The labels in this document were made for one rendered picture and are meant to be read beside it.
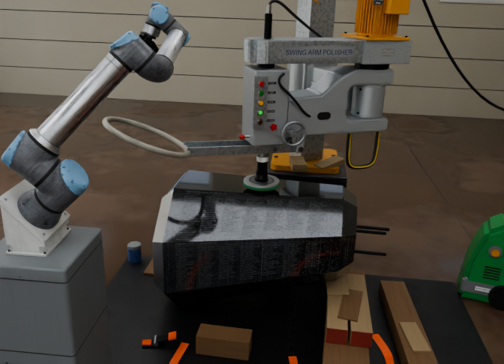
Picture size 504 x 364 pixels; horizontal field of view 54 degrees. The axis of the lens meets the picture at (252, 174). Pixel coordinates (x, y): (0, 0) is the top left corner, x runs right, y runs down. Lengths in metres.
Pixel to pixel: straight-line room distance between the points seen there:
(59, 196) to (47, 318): 0.52
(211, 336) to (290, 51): 1.61
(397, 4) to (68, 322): 2.25
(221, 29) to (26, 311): 7.24
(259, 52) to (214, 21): 6.35
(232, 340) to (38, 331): 1.04
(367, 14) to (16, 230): 2.09
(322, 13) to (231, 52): 5.59
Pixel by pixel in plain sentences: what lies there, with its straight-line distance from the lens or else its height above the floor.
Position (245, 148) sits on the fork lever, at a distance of 2.81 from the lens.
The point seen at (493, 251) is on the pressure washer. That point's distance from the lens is 3.60.
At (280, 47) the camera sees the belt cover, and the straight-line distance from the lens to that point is 2.70.
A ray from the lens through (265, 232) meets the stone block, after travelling 2.83.
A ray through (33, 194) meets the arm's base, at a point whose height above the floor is 1.10.
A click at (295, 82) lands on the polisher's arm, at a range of 3.51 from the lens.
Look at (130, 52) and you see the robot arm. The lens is 2.11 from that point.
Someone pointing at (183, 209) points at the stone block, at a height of 0.73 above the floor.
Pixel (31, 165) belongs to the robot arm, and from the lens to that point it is 2.16.
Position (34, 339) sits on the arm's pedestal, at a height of 0.50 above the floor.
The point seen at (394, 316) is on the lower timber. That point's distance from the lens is 3.23.
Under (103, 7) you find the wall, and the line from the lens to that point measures 9.53.
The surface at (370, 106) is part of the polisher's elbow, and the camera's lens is 3.04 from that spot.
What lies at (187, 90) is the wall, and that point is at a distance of 9.25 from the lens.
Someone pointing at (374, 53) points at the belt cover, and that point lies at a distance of 2.94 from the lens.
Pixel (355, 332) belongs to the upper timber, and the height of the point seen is 0.24.
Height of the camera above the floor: 1.92
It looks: 20 degrees down
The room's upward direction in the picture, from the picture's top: 2 degrees clockwise
